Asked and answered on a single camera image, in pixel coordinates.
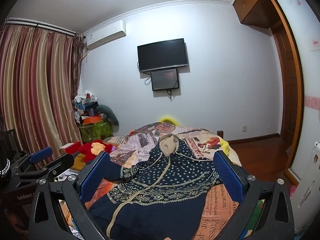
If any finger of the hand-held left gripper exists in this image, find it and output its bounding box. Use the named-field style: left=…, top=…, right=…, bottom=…
left=19, top=153, right=75, bottom=183
left=15, top=147, right=54, bottom=174

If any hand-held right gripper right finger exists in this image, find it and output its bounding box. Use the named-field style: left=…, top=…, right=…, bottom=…
left=213, top=150, right=295, bottom=240

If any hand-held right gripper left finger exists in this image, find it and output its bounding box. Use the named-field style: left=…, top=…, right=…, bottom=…
left=28, top=150, right=118, bottom=240

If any navy patterned hoodie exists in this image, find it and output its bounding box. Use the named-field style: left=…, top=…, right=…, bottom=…
left=88, top=134, right=227, bottom=240

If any red plush toy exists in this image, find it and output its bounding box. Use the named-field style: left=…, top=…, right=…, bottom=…
left=65, top=140, right=113, bottom=162

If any bed with printed cover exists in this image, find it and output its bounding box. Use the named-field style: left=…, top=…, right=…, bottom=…
left=85, top=121, right=243, bottom=240

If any orange box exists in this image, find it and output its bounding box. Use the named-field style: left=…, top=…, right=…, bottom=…
left=83, top=116, right=102, bottom=125

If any pile of household clutter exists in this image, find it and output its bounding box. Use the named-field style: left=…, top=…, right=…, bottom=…
left=72, top=90, right=105, bottom=125

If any striped red gold curtain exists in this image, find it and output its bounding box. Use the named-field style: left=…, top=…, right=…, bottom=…
left=0, top=25, right=87, bottom=170

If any grey pillow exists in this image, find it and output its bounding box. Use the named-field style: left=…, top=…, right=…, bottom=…
left=95, top=104, right=120, bottom=127

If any white plastic appliance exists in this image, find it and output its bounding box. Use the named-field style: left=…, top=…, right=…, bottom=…
left=290, top=141, right=320, bottom=233

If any wooden door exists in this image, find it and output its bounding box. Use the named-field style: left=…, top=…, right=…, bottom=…
left=266, top=0, right=304, bottom=188

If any white air conditioner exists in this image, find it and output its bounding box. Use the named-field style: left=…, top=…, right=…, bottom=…
left=83, top=20, right=127, bottom=50

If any wooden overhead cabinet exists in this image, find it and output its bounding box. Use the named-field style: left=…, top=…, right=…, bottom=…
left=232, top=0, right=279, bottom=29

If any small black wall monitor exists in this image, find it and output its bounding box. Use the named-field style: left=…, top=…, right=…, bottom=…
left=151, top=68, right=180, bottom=91

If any white curtain rail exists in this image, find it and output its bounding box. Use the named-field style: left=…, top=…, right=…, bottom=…
left=5, top=17, right=77, bottom=36

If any black wall television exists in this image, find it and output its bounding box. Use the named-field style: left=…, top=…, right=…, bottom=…
left=137, top=38, right=188, bottom=73

